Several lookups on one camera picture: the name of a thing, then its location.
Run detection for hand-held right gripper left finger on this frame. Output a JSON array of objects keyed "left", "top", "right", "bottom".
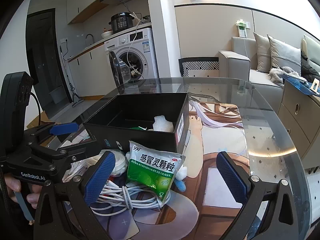
[{"left": 32, "top": 151, "right": 117, "bottom": 240}]

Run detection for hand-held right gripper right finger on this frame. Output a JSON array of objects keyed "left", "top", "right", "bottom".
[{"left": 216, "top": 151, "right": 309, "bottom": 240}]

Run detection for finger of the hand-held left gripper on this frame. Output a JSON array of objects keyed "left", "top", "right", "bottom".
[
  {"left": 24, "top": 121, "right": 80, "bottom": 143},
  {"left": 27, "top": 140, "right": 88, "bottom": 170}
]

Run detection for red white packet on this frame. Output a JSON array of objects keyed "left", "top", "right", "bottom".
[{"left": 61, "top": 155, "right": 100, "bottom": 183}]

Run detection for white bandage roll bag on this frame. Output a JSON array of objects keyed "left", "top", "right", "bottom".
[{"left": 99, "top": 149, "right": 130, "bottom": 177}]

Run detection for white cable bundle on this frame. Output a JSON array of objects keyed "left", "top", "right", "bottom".
[{"left": 90, "top": 179, "right": 172, "bottom": 217}]

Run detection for black cardboard box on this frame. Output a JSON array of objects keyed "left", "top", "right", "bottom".
[{"left": 83, "top": 92, "right": 190, "bottom": 155}]

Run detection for green medicine packet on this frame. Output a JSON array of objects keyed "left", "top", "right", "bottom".
[{"left": 126, "top": 141, "right": 187, "bottom": 202}]

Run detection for blue soft piece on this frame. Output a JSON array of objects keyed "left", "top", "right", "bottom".
[{"left": 174, "top": 179, "right": 187, "bottom": 192}]

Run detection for person's left hand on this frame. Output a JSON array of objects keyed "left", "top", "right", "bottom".
[{"left": 5, "top": 176, "right": 42, "bottom": 205}]

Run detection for flat mop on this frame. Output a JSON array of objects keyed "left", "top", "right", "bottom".
[{"left": 59, "top": 46, "right": 84, "bottom": 108}]

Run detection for grey bin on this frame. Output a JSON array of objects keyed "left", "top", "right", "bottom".
[{"left": 49, "top": 86, "right": 68, "bottom": 104}]

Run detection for printed table mat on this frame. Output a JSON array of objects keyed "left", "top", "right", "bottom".
[{"left": 45, "top": 90, "right": 250, "bottom": 240}]

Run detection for white cotton ball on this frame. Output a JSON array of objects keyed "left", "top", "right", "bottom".
[{"left": 175, "top": 165, "right": 188, "bottom": 180}]

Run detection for kitchen counter cabinets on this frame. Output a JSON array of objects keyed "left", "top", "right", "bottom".
[{"left": 67, "top": 39, "right": 109, "bottom": 98}]

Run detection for white foam piece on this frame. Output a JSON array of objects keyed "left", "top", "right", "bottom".
[{"left": 152, "top": 115, "right": 175, "bottom": 132}]

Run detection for beige sideboard cabinet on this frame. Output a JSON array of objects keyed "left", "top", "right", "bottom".
[{"left": 277, "top": 80, "right": 320, "bottom": 168}]

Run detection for beige sofa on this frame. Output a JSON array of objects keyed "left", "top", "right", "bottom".
[{"left": 219, "top": 34, "right": 320, "bottom": 95}]

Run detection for white washing machine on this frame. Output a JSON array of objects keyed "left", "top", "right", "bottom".
[{"left": 104, "top": 27, "right": 160, "bottom": 94}]

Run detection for patterned black chair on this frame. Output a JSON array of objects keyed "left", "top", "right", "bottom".
[{"left": 178, "top": 57, "right": 220, "bottom": 78}]

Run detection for grey fur blanket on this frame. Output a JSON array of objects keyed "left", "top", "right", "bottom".
[{"left": 268, "top": 66, "right": 300, "bottom": 83}]

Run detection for blue tray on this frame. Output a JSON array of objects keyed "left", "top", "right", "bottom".
[{"left": 282, "top": 74, "right": 315, "bottom": 95}]

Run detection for black pressure cooker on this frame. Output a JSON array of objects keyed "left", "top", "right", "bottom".
[{"left": 109, "top": 12, "right": 137, "bottom": 33}]

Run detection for beige cushion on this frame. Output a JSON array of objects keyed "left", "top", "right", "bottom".
[{"left": 253, "top": 32, "right": 273, "bottom": 73}]

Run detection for grey cushion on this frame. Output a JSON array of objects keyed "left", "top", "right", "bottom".
[{"left": 267, "top": 34, "right": 302, "bottom": 72}]

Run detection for black jacket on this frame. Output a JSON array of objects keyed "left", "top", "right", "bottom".
[{"left": 300, "top": 50, "right": 320, "bottom": 82}]

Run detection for pale green cushion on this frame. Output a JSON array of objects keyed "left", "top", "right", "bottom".
[{"left": 304, "top": 34, "right": 320, "bottom": 67}]

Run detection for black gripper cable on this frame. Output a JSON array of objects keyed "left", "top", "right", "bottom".
[{"left": 29, "top": 92, "right": 42, "bottom": 123}]

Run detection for white wall cabinets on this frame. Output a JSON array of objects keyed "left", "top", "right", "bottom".
[{"left": 66, "top": 0, "right": 120, "bottom": 25}]

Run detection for white hanging cable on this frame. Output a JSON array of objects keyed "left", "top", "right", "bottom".
[{"left": 126, "top": 12, "right": 148, "bottom": 78}]

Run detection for green white wall device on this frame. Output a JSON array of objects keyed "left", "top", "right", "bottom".
[{"left": 235, "top": 19, "right": 251, "bottom": 38}]

